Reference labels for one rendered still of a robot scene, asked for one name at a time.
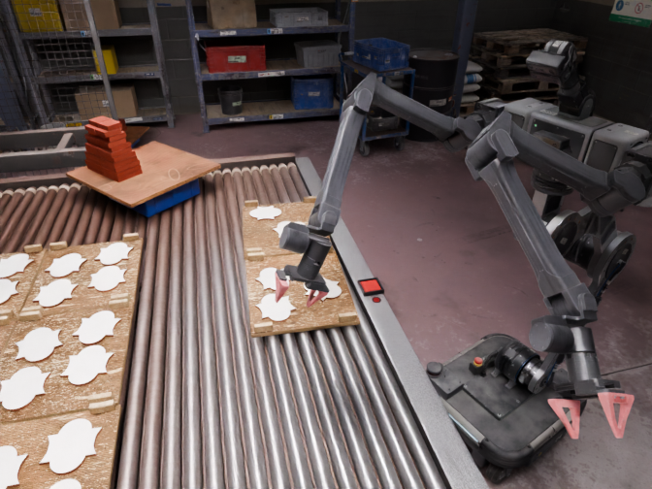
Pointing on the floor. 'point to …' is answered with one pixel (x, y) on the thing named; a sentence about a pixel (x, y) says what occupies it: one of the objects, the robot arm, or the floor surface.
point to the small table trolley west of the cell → (366, 114)
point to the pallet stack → (516, 63)
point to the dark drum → (431, 85)
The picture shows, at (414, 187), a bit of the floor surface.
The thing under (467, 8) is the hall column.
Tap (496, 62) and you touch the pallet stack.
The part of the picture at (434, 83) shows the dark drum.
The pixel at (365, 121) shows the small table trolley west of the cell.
